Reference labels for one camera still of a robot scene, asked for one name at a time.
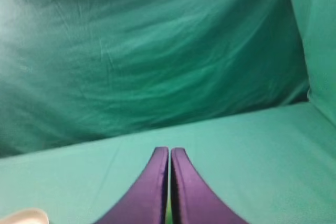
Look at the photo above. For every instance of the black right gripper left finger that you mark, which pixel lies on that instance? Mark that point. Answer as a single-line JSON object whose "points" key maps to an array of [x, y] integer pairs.
{"points": [[146, 200]]}

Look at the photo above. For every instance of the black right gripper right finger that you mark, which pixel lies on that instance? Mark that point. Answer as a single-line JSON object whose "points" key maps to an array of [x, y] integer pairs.
{"points": [[192, 200]]}

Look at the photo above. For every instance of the yellow bread with pink blush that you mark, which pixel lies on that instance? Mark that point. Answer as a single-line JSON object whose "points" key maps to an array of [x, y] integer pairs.
{"points": [[31, 215]]}

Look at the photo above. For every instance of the green table cloth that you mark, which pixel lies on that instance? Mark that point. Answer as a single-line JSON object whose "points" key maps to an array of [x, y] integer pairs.
{"points": [[270, 166]]}

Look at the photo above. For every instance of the green backdrop cloth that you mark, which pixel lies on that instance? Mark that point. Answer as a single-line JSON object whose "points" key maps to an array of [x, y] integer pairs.
{"points": [[76, 71]]}

